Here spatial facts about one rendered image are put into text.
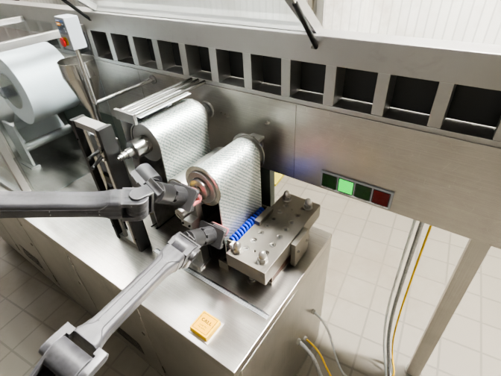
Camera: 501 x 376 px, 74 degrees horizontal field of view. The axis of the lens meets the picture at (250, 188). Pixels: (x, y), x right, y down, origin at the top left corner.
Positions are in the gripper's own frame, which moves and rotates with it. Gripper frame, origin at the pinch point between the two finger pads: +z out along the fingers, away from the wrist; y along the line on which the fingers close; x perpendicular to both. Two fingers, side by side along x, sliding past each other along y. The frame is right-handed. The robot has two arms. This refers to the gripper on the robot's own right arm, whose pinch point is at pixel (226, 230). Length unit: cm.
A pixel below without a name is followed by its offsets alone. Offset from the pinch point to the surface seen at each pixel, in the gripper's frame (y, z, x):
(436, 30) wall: 11, 210, 140
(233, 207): 0.3, 0.6, 8.8
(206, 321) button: 9.9, -13.9, -24.8
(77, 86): -74, -16, 34
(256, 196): 0.2, 14.9, 11.6
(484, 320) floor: 101, 144, -40
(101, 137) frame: -33, -31, 23
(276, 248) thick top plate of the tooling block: 17.2, 6.6, -0.6
